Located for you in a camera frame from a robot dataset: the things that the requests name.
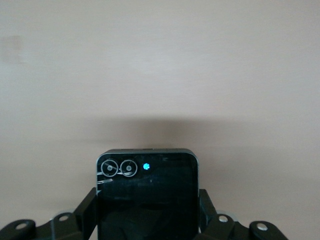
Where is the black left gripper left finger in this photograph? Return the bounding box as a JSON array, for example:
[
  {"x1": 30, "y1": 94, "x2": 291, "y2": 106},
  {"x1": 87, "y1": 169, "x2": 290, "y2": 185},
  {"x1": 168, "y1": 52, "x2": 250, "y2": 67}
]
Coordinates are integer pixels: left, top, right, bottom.
[{"x1": 0, "y1": 186, "x2": 99, "y2": 240}]

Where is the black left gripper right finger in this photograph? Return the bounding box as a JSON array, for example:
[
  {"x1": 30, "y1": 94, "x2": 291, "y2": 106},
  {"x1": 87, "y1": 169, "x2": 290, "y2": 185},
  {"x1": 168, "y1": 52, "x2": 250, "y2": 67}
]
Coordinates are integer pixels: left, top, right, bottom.
[{"x1": 196, "y1": 188, "x2": 289, "y2": 240}]

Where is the small black flip phone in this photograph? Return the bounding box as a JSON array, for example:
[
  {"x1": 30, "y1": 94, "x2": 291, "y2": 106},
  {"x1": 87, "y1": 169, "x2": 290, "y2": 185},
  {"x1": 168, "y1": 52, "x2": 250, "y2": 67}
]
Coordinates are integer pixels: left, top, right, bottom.
[{"x1": 95, "y1": 148, "x2": 201, "y2": 240}]

